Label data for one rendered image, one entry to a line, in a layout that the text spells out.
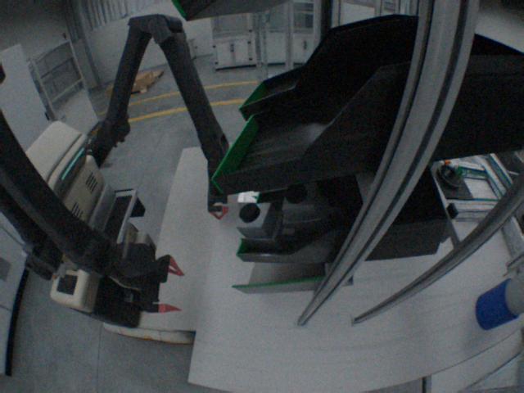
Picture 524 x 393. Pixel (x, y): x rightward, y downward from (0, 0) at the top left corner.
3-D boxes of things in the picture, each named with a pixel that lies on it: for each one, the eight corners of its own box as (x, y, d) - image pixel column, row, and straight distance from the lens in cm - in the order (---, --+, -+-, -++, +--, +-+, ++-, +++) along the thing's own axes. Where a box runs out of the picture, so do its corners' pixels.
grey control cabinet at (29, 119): (41, 209, 395) (-37, 86, 373) (62, 173, 431) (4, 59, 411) (58, 206, 351) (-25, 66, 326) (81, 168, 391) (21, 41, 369)
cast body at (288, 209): (289, 235, 33) (269, 206, 29) (293, 213, 36) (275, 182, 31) (343, 229, 31) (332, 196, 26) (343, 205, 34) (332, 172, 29)
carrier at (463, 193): (439, 200, 99) (453, 178, 93) (418, 161, 113) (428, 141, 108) (472, 201, 117) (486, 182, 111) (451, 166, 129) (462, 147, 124)
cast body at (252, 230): (248, 248, 36) (224, 223, 31) (257, 226, 38) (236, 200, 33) (295, 251, 31) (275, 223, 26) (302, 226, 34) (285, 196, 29)
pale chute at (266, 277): (246, 294, 54) (231, 286, 52) (259, 248, 59) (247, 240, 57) (353, 286, 36) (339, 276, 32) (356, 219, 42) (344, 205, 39)
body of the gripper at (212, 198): (227, 182, 77) (227, 166, 72) (228, 205, 70) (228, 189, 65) (209, 182, 77) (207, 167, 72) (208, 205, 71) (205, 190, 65)
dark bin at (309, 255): (242, 262, 35) (215, 237, 30) (264, 201, 42) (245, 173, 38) (435, 255, 29) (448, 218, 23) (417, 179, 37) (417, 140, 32)
